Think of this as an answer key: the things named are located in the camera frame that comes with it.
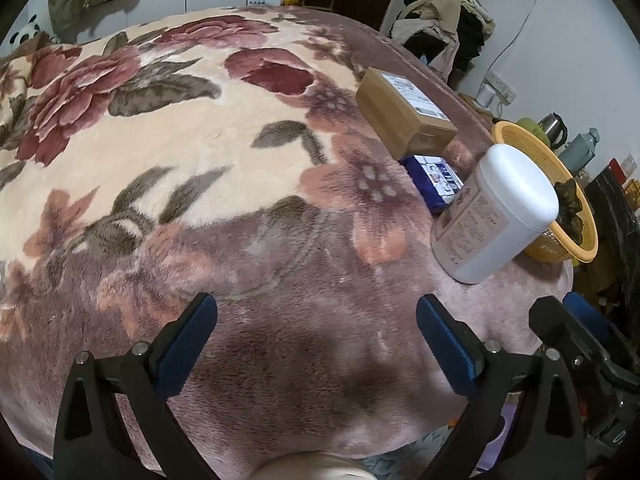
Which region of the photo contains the small blue white box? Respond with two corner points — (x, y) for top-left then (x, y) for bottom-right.
(398, 154), (466, 213)

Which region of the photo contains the grey blue thermos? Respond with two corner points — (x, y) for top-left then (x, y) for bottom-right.
(557, 128), (600, 176)

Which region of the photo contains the orange plastic basket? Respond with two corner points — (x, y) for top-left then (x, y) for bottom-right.
(491, 121), (599, 264)

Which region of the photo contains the labelled cardboard box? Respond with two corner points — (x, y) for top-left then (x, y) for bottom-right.
(356, 66), (458, 161)

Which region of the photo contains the pile of clothes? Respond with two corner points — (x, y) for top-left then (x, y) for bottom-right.
(390, 0), (496, 86)

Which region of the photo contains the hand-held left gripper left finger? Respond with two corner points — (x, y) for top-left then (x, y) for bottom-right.
(52, 292), (221, 480)

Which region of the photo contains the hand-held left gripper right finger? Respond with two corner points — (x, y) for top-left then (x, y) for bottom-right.
(416, 294), (586, 480)

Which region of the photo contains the dark brown cloth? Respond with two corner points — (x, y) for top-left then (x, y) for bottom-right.
(556, 177), (586, 233)

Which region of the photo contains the white plastic canister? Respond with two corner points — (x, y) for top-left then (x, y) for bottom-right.
(430, 144), (560, 286)

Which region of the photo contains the panda plush toy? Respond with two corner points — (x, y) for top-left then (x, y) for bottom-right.
(2, 14), (51, 53)

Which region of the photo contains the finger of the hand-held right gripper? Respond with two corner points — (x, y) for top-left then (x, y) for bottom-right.
(529, 296), (609, 369)
(562, 291), (626, 357)

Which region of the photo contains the steel electric kettle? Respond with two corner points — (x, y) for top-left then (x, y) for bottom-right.
(537, 112), (568, 150)

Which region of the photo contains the teal floral bedsheet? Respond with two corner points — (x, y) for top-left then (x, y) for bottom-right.
(360, 425), (456, 480)

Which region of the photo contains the white power strip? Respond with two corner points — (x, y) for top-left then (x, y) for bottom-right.
(484, 70), (517, 103)

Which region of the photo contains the red box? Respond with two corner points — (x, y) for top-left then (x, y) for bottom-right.
(607, 156), (638, 183)

